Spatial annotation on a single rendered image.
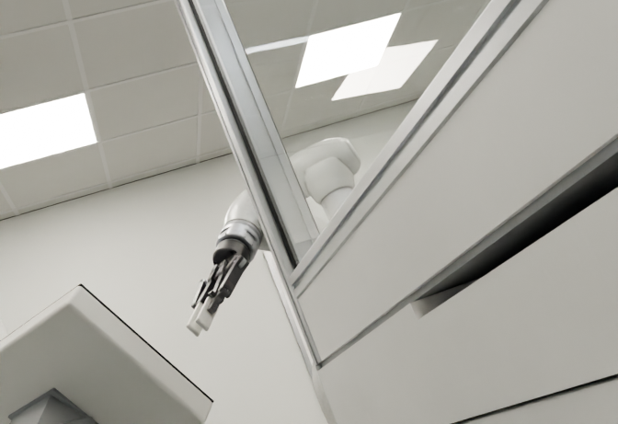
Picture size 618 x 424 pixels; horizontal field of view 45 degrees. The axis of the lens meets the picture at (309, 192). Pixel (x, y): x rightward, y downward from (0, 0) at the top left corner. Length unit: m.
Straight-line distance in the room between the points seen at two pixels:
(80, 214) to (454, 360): 4.38
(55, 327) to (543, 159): 0.89
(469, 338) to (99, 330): 0.66
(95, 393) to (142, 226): 3.68
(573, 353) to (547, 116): 0.19
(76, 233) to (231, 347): 1.23
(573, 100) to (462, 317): 0.29
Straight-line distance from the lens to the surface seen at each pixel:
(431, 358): 0.85
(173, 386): 1.30
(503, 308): 0.70
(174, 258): 4.92
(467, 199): 0.69
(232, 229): 1.60
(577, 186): 0.61
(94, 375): 1.33
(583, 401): 0.66
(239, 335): 4.81
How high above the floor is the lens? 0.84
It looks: 17 degrees up
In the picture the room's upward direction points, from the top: 22 degrees counter-clockwise
